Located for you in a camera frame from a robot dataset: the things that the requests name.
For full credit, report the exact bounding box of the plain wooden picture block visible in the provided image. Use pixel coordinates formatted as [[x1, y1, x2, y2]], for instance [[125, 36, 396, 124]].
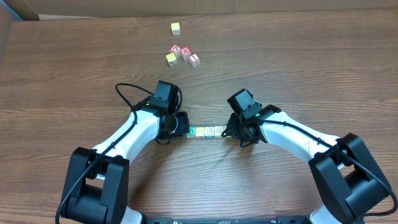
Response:
[[186, 126, 196, 138]]

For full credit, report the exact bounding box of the yellow-topped wooden block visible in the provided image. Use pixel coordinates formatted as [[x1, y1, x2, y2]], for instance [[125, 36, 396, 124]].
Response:
[[195, 127, 205, 138]]

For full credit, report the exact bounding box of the blue-topped wooden letter block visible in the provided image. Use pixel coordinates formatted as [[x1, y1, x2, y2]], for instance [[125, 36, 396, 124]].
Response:
[[214, 126, 224, 138]]

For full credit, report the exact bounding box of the wooden block letter E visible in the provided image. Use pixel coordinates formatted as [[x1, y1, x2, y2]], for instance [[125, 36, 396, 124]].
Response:
[[205, 126, 215, 139]]

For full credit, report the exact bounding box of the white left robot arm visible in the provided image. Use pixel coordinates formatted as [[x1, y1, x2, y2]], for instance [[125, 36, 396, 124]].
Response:
[[55, 81, 189, 224]]

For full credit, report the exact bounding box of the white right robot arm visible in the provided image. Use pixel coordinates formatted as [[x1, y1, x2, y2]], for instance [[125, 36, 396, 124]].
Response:
[[222, 89, 397, 223]]

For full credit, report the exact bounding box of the yellow wooden block left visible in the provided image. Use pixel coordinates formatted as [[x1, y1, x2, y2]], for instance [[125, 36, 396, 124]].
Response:
[[166, 53, 178, 66]]

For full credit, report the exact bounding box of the yellow wooden block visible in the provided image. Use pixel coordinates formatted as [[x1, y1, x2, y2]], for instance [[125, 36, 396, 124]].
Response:
[[166, 53, 178, 66], [170, 22, 181, 35]]

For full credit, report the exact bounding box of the red block letter I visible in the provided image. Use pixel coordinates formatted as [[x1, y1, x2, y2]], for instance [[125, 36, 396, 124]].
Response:
[[188, 54, 200, 67]]

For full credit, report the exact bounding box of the red block letter M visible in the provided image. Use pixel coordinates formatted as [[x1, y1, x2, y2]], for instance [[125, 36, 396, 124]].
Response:
[[180, 47, 192, 60]]

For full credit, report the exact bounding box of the red block letter C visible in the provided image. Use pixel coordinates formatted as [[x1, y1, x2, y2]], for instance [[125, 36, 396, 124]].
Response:
[[170, 45, 181, 58]]

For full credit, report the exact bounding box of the far yellow wooden block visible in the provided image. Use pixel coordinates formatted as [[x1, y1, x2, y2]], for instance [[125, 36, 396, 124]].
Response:
[[170, 22, 181, 35]]

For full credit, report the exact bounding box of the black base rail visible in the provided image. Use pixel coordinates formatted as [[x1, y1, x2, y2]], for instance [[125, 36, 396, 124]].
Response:
[[142, 215, 310, 224]]

